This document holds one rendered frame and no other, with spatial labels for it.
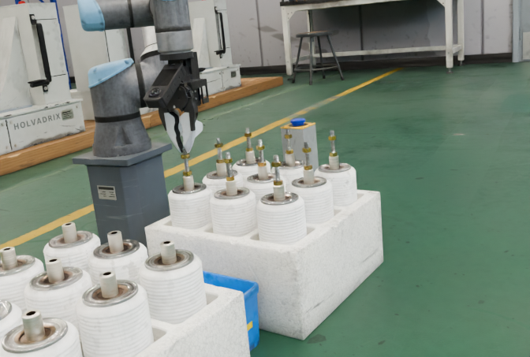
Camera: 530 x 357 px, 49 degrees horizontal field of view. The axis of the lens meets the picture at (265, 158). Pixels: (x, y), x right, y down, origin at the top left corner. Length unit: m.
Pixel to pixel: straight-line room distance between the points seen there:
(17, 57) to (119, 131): 1.94
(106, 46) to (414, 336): 2.93
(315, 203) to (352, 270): 0.19
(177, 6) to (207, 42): 3.59
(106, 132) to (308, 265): 0.65
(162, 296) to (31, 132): 2.38
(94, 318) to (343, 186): 0.68
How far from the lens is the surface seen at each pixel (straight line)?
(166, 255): 0.90
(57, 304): 0.89
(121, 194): 1.49
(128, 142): 1.49
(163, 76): 1.21
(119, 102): 1.48
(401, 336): 1.15
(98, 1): 1.31
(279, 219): 1.10
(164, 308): 0.89
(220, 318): 0.91
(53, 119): 3.29
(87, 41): 3.80
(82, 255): 1.04
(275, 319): 1.16
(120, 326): 0.81
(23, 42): 3.39
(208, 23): 4.78
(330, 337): 1.15
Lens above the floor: 0.59
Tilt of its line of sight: 13 degrees down
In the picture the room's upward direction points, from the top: 5 degrees counter-clockwise
